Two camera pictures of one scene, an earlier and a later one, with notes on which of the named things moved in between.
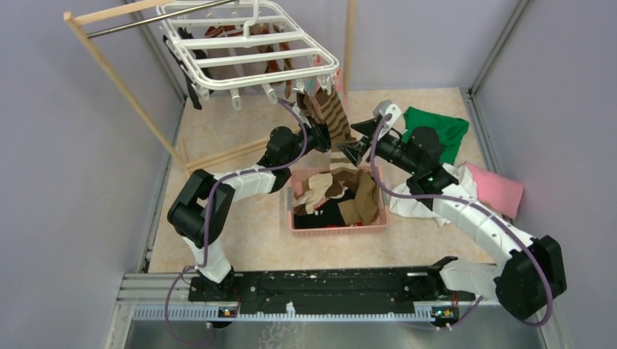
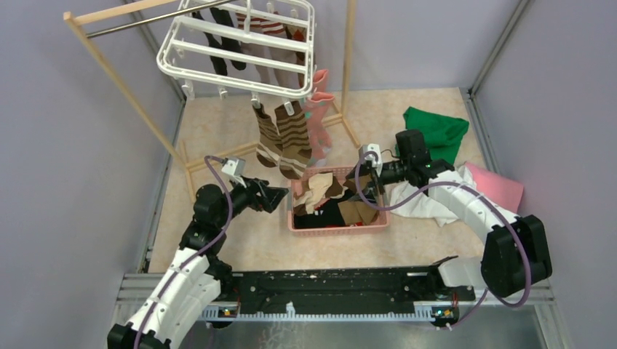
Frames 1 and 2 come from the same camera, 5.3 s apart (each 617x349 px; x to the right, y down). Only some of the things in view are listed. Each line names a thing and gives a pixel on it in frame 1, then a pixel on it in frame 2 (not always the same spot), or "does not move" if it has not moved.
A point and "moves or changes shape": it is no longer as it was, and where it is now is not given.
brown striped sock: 332,110 moves or changes shape
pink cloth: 498,191 does not move
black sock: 186,78 to 221,16
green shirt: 450,130 does not move
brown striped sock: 324,107 to 270,146
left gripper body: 316,139 to 242,197
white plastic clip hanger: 233,46 moves or changes shape
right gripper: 355,150 to 370,188
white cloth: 404,201 does not move
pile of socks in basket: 335,198 does not move
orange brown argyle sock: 271,67 to 298,33
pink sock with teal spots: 337,83 to 320,78
